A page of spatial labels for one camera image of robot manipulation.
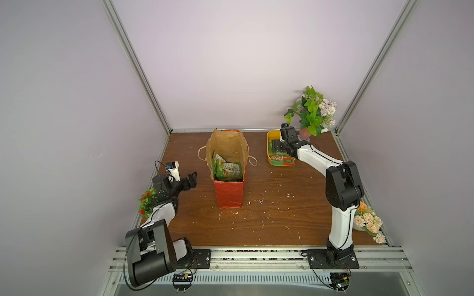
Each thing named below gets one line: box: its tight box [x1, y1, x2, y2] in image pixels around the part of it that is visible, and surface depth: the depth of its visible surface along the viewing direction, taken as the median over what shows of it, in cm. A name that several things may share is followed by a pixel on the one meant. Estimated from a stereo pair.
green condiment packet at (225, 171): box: [212, 152, 244, 182], surface depth 96 cm
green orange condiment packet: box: [269, 155, 296, 166], surface depth 99 cm
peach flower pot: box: [352, 201, 386, 244], surface depth 72 cm
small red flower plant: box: [137, 187, 157, 217], surface depth 75 cm
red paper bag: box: [197, 128, 258, 210], surface depth 92 cm
